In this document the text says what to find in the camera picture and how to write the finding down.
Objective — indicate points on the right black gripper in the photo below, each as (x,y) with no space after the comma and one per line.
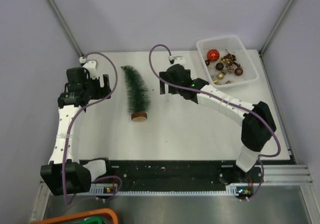
(164,75)

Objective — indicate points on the orange bin rim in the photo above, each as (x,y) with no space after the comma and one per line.
(105,212)

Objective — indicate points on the white plastic basket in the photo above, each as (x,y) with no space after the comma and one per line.
(227,44)

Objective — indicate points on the green bin lid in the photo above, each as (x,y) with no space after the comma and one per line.
(95,220)

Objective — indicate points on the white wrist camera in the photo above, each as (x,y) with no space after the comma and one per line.
(90,65)
(176,60)

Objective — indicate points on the brown ribbon bow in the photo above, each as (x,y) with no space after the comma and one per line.
(228,59)

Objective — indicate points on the brown bauble right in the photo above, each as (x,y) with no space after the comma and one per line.
(238,71)

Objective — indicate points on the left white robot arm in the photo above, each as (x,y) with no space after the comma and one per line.
(64,174)

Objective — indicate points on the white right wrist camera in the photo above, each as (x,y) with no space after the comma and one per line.
(176,60)

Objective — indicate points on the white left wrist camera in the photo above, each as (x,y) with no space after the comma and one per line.
(90,65)

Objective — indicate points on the brown bauble left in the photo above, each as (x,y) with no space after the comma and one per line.
(219,66)

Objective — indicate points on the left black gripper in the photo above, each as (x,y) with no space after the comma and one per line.
(101,92)

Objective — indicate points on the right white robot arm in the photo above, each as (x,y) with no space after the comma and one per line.
(256,121)

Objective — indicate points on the brown bauble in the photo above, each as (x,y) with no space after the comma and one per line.
(238,71)
(219,66)

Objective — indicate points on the red glitter bauble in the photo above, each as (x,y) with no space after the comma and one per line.
(213,55)

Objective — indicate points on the small green christmas tree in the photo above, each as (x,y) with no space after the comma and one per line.
(138,99)

